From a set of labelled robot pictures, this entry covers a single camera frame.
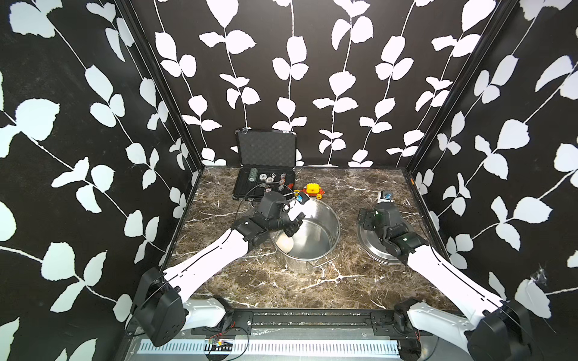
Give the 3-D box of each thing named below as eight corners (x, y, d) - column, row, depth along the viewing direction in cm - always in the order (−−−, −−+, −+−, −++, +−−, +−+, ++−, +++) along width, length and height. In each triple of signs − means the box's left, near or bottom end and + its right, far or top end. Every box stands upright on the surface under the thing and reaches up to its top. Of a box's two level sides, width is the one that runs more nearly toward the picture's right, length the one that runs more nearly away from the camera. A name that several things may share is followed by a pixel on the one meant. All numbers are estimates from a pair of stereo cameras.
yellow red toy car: (302, 195, 112) (303, 187, 107) (309, 187, 115) (309, 179, 111) (317, 203, 109) (318, 196, 104) (324, 194, 112) (325, 187, 108)
